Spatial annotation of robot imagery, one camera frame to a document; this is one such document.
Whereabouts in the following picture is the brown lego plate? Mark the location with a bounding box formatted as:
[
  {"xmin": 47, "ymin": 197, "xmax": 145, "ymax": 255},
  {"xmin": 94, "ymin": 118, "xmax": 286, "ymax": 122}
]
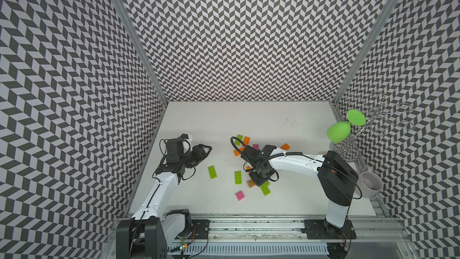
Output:
[{"xmin": 247, "ymin": 180, "xmax": 256, "ymax": 188}]

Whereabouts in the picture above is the green lego plate front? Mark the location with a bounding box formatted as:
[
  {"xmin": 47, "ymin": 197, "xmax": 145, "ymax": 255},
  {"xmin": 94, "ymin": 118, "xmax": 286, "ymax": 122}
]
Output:
[{"xmin": 260, "ymin": 185, "xmax": 271, "ymax": 196}]

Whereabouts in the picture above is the pink lego brick front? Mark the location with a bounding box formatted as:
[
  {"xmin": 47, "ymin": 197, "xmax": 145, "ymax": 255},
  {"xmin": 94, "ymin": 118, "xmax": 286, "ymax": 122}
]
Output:
[{"xmin": 236, "ymin": 191, "xmax": 245, "ymax": 201}]

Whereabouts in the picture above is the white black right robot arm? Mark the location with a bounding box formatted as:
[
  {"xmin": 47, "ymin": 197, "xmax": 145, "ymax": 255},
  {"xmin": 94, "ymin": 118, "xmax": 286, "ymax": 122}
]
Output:
[{"xmin": 237, "ymin": 145, "xmax": 359, "ymax": 229}]

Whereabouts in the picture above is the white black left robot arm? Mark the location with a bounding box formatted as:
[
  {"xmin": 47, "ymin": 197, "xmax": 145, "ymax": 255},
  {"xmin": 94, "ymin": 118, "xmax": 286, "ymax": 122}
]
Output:
[{"xmin": 116, "ymin": 134, "xmax": 212, "ymax": 259}]

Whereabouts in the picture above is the lime green lego plate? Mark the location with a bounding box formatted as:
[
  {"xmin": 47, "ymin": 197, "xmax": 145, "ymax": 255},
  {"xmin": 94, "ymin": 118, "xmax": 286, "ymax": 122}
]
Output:
[{"xmin": 234, "ymin": 134, "xmax": 243, "ymax": 146}]

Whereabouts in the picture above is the green plastic wine glass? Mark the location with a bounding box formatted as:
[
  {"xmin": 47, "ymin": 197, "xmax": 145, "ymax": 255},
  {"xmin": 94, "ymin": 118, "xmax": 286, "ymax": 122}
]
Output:
[{"xmin": 327, "ymin": 109, "xmax": 367, "ymax": 143}]

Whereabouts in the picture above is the grey mauve cup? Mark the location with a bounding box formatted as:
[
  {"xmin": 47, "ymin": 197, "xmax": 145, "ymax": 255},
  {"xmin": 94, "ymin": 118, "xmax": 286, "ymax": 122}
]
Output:
[{"xmin": 355, "ymin": 171, "xmax": 383, "ymax": 198}]

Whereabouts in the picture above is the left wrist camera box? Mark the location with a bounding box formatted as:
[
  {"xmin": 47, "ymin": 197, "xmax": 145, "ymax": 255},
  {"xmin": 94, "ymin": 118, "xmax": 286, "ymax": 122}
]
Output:
[{"xmin": 179, "ymin": 134, "xmax": 192, "ymax": 153}]

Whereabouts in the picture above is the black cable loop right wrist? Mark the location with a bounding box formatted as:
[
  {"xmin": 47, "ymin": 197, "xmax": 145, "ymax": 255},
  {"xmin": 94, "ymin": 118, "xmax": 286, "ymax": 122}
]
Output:
[{"xmin": 230, "ymin": 136, "xmax": 248, "ymax": 161}]

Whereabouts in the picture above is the wire glass rack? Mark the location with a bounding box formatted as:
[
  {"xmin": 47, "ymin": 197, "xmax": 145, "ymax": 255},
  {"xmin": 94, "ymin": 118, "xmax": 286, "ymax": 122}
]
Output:
[{"xmin": 329, "ymin": 92, "xmax": 414, "ymax": 162}]

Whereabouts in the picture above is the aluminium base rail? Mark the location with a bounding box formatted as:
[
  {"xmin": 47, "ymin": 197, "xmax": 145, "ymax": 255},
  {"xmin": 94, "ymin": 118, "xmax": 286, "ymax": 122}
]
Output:
[{"xmin": 168, "ymin": 214, "xmax": 418, "ymax": 259}]

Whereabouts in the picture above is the aluminium corner post left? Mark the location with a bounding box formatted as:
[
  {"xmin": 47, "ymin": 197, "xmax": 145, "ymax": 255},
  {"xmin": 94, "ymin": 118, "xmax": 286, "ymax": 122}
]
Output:
[{"xmin": 110, "ymin": 0, "xmax": 168, "ymax": 106}]

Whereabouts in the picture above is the aluminium corner post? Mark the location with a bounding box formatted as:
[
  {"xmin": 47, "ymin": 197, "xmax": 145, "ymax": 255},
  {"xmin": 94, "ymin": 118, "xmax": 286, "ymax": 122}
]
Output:
[
  {"xmin": 110, "ymin": 0, "xmax": 168, "ymax": 106},
  {"xmin": 331, "ymin": 0, "xmax": 399, "ymax": 107}
]

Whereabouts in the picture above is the aluminium corner post right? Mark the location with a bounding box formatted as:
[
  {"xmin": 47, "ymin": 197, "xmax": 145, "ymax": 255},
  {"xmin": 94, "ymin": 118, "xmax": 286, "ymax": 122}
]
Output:
[{"xmin": 331, "ymin": 0, "xmax": 399, "ymax": 107}]

